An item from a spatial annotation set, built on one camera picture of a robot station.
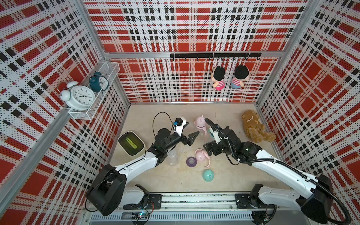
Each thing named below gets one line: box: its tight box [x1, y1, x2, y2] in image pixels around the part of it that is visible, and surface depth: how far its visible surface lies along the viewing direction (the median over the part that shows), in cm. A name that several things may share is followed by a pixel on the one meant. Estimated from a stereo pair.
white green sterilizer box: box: [117, 130, 146, 157], surface depth 93 cm
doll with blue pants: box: [230, 64, 250, 90], surface depth 96 cm
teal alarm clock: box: [89, 71, 109, 93], surface depth 73 cm
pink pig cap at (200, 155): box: [195, 148, 206, 163], surface depth 88 cm
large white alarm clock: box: [57, 80, 97, 112], surface depth 63 cm
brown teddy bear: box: [241, 109, 277, 143], surface depth 97 cm
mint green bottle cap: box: [202, 168, 215, 183], surface depth 82 cm
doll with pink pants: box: [210, 65, 226, 91], surface depth 98 cm
